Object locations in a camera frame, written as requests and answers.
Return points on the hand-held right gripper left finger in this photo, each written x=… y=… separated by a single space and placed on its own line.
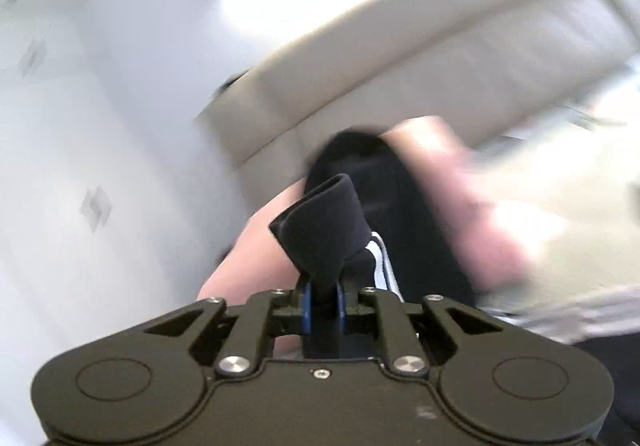
x=307 y=308

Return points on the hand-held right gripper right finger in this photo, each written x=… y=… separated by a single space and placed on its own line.
x=341 y=308

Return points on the black garment with white stripes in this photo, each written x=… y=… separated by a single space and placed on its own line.
x=325 y=221

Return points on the pink garment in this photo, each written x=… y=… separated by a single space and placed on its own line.
x=450 y=206

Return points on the grey upholstered bed headboard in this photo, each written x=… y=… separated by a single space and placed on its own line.
x=400 y=60

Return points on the white wardrobe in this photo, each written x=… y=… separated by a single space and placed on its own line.
x=75 y=150

